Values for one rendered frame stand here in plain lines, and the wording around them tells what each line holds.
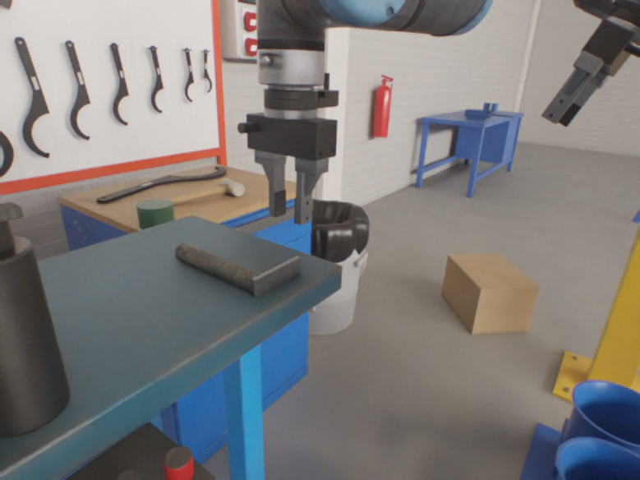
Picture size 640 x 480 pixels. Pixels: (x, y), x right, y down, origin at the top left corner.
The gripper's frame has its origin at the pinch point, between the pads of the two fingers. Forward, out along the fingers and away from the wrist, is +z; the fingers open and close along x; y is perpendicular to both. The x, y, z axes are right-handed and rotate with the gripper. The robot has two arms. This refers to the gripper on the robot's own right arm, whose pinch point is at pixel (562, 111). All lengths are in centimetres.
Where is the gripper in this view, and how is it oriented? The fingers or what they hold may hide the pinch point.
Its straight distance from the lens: 84.9
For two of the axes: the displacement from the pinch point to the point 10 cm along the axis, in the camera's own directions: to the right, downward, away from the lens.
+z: -4.1, 7.7, 4.9
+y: 6.9, 6.2, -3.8
